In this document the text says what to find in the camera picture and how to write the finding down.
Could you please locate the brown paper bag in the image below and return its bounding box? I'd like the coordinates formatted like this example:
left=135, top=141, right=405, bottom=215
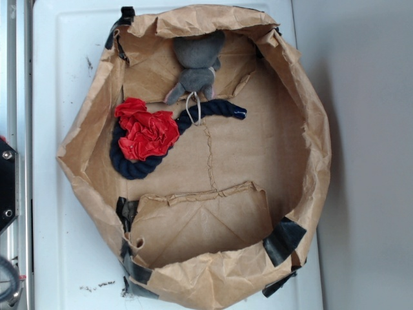
left=57, top=5, right=332, bottom=309

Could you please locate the grey plush mouse toy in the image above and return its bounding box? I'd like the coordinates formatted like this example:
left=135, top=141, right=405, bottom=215
left=164, top=30, right=225, bottom=105

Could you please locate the white plastic tray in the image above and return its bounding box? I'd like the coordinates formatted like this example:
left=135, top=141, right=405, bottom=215
left=31, top=3, right=325, bottom=310

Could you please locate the aluminium frame rail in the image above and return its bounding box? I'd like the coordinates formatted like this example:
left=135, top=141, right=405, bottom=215
left=1, top=1, right=34, bottom=309

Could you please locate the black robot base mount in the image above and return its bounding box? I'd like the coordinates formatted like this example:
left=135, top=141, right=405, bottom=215
left=0, top=136, right=19, bottom=234

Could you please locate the dark blue rope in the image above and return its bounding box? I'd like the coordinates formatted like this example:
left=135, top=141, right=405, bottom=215
left=108, top=99, right=248, bottom=181

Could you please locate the red paper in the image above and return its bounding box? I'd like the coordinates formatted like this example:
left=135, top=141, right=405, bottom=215
left=114, top=98, right=180, bottom=161

